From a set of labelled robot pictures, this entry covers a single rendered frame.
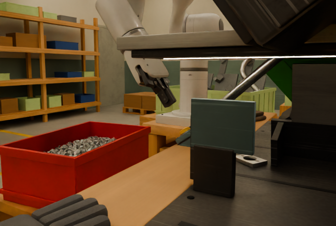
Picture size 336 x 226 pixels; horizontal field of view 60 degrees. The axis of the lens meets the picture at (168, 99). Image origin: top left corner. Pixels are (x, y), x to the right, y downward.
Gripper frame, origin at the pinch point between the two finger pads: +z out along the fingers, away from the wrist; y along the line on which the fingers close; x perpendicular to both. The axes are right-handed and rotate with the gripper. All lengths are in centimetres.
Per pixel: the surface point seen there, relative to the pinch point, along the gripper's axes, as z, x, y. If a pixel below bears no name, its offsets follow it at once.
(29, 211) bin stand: 8.2, -25.4, 27.9
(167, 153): 12.1, -2.1, 9.5
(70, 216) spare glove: 13.5, 3.3, 41.9
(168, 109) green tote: -13, -49, -90
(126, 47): -2.7, 13.9, 30.3
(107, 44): -338, -357, -566
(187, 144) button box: 12.4, -0.4, 2.5
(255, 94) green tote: 7, 0, -88
